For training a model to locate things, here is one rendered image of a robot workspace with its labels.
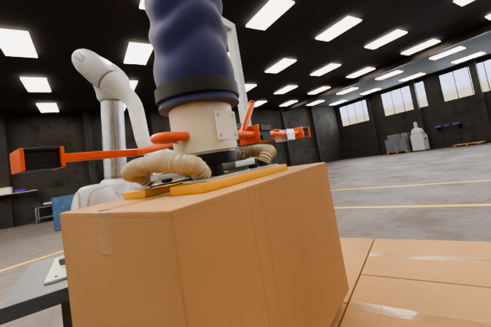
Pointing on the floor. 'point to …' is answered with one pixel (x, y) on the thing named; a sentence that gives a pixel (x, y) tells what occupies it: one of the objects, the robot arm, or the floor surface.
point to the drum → (63, 203)
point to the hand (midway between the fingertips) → (256, 135)
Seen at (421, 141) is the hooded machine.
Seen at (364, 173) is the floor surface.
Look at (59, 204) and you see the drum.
